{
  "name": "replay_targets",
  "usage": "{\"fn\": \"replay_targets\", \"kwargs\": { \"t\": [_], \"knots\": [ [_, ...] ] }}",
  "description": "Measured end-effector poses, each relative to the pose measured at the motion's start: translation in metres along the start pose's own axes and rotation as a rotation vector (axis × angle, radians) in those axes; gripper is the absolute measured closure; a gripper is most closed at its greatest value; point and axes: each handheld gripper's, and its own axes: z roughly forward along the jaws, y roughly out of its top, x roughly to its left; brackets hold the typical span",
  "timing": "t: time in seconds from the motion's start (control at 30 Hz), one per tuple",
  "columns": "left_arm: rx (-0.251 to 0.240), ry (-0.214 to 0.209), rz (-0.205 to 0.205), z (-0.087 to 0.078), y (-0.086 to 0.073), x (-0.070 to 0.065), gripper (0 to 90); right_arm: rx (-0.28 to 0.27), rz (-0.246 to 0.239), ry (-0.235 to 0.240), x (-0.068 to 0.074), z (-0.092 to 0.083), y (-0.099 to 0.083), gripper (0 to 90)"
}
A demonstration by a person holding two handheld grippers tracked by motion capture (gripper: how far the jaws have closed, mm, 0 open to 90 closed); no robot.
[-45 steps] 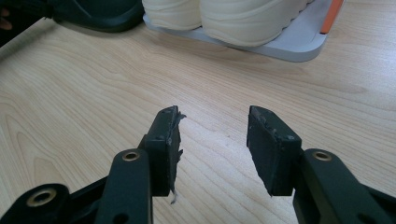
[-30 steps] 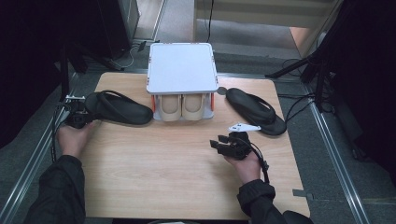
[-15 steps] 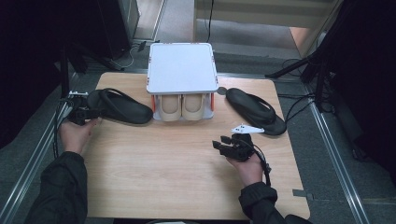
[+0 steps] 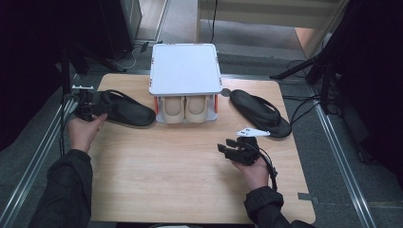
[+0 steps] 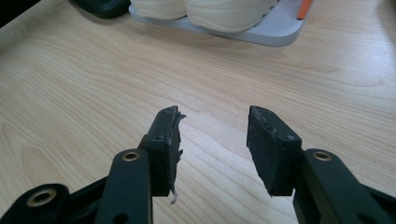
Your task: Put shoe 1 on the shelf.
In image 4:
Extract dark curtain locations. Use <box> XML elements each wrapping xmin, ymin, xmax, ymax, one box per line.
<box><xmin>317</xmin><ymin>0</ymin><xmax>403</xmax><ymax>180</ymax></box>
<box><xmin>0</xmin><ymin>0</ymin><xmax>107</xmax><ymax>151</ymax></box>

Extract metal floor rail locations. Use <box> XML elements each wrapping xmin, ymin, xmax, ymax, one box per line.
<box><xmin>308</xmin><ymin>85</ymin><xmax>378</xmax><ymax>228</ymax></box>
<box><xmin>0</xmin><ymin>73</ymin><xmax>81</xmax><ymax>228</ymax></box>

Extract grey tape strip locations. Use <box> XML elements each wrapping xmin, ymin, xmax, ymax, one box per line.
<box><xmin>297</xmin><ymin>192</ymin><xmax>320</xmax><ymax>205</ymax></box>

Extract black floor cables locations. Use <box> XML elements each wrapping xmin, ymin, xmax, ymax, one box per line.
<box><xmin>280</xmin><ymin>59</ymin><xmax>321</xmax><ymax>125</ymax></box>

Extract hand-held gripper black cable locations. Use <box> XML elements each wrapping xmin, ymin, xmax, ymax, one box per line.
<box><xmin>258</xmin><ymin>146</ymin><xmax>279</xmax><ymax>192</ymax></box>
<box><xmin>58</xmin><ymin>92</ymin><xmax>81</xmax><ymax>158</ymax></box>

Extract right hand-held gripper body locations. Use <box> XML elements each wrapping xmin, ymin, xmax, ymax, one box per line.
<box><xmin>230</xmin><ymin>126</ymin><xmax>272</xmax><ymax>166</ymax></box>

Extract white floor cable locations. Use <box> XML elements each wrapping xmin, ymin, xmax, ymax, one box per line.
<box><xmin>119</xmin><ymin>41</ymin><xmax>150</xmax><ymax>73</ymax></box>

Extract dark cabinet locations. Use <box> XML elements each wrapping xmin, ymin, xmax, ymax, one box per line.
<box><xmin>97</xmin><ymin>0</ymin><xmax>144</xmax><ymax>62</ymax></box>

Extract black tripod stand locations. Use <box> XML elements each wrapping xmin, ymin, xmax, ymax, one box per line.
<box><xmin>269</xmin><ymin>47</ymin><xmax>337</xmax><ymax>116</ymax></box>

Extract person's right hand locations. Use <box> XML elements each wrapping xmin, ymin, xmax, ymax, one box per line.
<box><xmin>231</xmin><ymin>157</ymin><xmax>270</xmax><ymax>192</ymax></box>

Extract right hand-held gripper black cable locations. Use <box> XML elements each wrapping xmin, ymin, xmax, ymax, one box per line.
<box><xmin>258</xmin><ymin>146</ymin><xmax>279</xmax><ymax>192</ymax></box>

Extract hanging black cable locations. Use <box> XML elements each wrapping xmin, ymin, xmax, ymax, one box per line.
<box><xmin>208</xmin><ymin>0</ymin><xmax>220</xmax><ymax>45</ymax></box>

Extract person's left hand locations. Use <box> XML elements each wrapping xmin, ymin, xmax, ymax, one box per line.
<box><xmin>66</xmin><ymin>113</ymin><xmax>108</xmax><ymax>154</ymax></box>

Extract left hand-held gripper black cable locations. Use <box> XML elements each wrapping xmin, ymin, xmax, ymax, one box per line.
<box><xmin>58</xmin><ymin>92</ymin><xmax>81</xmax><ymax>158</ymax></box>

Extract black flip-flop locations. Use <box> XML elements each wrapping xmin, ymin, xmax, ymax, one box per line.
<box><xmin>228</xmin><ymin>88</ymin><xmax>293</xmax><ymax>139</ymax></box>
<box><xmin>94</xmin><ymin>89</ymin><xmax>158</xmax><ymax>128</ymax></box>

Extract cream clog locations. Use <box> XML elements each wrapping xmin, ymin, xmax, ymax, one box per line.
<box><xmin>183</xmin><ymin>94</ymin><xmax>210</xmax><ymax>124</ymax></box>
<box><xmin>161</xmin><ymin>95</ymin><xmax>186</xmax><ymax>124</ymax></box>

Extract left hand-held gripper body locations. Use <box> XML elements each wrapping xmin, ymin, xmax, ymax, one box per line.
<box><xmin>71</xmin><ymin>84</ymin><xmax>96</xmax><ymax>124</ymax></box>

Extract black metal stand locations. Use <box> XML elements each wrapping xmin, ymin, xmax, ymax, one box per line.
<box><xmin>59</xmin><ymin>43</ymin><xmax>128</xmax><ymax>105</ymax></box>

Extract white storage box with lid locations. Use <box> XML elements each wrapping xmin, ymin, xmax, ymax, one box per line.
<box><xmin>147</xmin><ymin>43</ymin><xmax>223</xmax><ymax>124</ymax></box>

